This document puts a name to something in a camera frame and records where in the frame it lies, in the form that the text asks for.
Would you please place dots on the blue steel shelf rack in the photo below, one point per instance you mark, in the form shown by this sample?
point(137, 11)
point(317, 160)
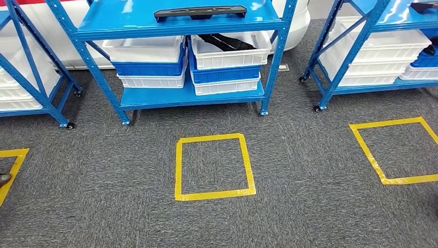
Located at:
point(403, 17)
point(137, 17)
point(24, 113)

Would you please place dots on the black plastic panel part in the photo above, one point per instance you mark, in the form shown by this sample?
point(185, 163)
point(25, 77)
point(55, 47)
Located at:
point(200, 12)
point(424, 7)

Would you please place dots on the black plastic parts pile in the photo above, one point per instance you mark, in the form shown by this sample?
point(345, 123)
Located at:
point(226, 42)

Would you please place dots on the silver floor outlet plate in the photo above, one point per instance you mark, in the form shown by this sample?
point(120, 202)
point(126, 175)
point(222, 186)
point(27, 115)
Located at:
point(283, 67)

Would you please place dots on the yellow floor tape square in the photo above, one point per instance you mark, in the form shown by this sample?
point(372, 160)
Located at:
point(212, 195)
point(369, 154)

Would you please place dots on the person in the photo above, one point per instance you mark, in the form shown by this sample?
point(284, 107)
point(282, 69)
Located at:
point(4, 179)

